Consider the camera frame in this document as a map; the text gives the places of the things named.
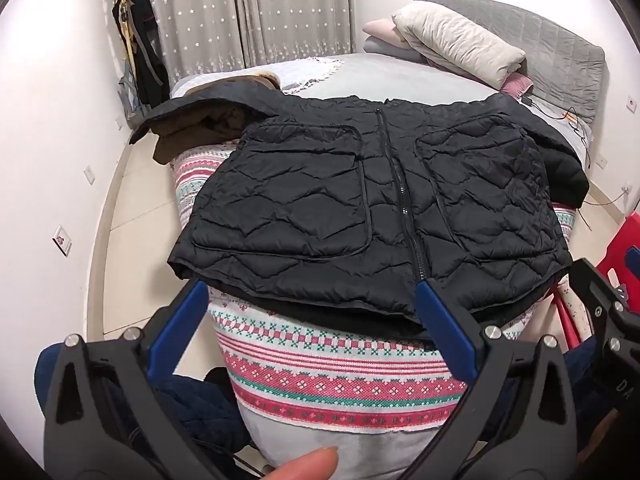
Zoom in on black quilted puffer jacket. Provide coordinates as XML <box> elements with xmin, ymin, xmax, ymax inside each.
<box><xmin>136</xmin><ymin>80</ymin><xmax>589</xmax><ymax>340</ymax></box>

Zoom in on black hanging clothes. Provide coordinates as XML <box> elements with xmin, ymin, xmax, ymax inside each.
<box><xmin>112</xmin><ymin>0</ymin><xmax>169</xmax><ymax>108</ymax></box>

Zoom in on person's left hand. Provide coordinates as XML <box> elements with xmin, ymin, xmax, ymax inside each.
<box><xmin>264</xmin><ymin>446</ymin><xmax>338</xmax><ymax>480</ymax></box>

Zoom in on red plastic stool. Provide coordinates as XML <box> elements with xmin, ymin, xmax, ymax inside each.
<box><xmin>551</xmin><ymin>212</ymin><xmax>639</xmax><ymax>350</ymax></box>

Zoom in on red green patterned blanket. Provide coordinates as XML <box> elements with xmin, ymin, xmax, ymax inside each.
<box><xmin>169</xmin><ymin>142</ymin><xmax>580</xmax><ymax>435</ymax></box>

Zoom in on brown folded coat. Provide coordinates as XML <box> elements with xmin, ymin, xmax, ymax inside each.
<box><xmin>151</xmin><ymin>103</ymin><xmax>262</xmax><ymax>165</ymax></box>

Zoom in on grey padded headboard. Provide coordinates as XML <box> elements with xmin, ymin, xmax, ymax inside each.
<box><xmin>418</xmin><ymin>0</ymin><xmax>606</xmax><ymax>125</ymax></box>

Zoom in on pink small cushion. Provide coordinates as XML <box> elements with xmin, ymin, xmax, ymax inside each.
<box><xmin>500</xmin><ymin>72</ymin><xmax>534</xmax><ymax>100</ymax></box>

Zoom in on cream quilted pillow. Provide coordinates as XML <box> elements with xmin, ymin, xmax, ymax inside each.
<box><xmin>392</xmin><ymin>1</ymin><xmax>526</xmax><ymax>90</ymax></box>

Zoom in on grey dotted curtain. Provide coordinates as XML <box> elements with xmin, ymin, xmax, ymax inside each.
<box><xmin>150</xmin><ymin>0</ymin><xmax>356</xmax><ymax>82</ymax></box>

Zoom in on white wall socket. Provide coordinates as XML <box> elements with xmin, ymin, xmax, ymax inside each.
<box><xmin>52</xmin><ymin>224</ymin><xmax>73</xmax><ymax>257</ymax></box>

